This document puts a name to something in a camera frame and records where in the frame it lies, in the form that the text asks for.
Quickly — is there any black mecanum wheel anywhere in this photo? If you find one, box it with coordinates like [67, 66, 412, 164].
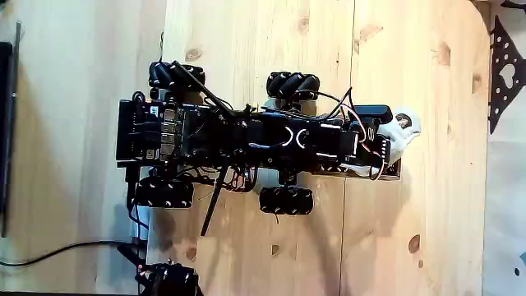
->
[134, 176, 196, 210]
[148, 61, 206, 93]
[265, 71, 321, 101]
[258, 185, 315, 216]

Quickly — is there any black flat panel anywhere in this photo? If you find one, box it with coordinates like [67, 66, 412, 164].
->
[0, 22, 23, 239]

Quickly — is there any black oval camera box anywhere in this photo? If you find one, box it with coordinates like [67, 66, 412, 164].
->
[352, 104, 395, 125]

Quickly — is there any black power cable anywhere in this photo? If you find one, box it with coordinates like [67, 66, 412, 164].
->
[0, 240, 137, 269]

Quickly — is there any black diagonal rod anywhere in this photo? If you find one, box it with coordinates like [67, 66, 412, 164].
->
[169, 60, 238, 121]

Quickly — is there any black perforated sheet with heart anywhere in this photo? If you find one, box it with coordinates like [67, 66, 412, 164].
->
[487, 15, 526, 135]

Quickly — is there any black leader arm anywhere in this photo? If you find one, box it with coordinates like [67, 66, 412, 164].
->
[134, 238, 203, 296]

